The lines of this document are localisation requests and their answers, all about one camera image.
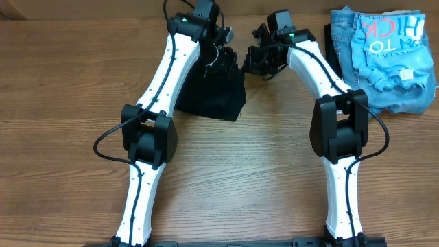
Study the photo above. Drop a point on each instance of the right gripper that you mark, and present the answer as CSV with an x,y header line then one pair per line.
x,y
253,66

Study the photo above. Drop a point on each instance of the black folded garment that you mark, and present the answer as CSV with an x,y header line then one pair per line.
x,y
330,52

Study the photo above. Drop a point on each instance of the light blue printed t-shirt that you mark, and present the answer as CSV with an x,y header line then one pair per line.
x,y
389,52

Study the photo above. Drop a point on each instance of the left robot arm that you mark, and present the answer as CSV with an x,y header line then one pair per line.
x,y
149,134

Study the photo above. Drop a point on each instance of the black t-shirt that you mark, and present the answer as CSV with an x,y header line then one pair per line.
x,y
213,95

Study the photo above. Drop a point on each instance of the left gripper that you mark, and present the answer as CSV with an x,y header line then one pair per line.
x,y
226,64

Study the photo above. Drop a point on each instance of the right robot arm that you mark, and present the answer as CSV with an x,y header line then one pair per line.
x,y
339,128

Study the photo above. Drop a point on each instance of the blue denim jeans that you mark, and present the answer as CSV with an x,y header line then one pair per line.
x,y
396,100

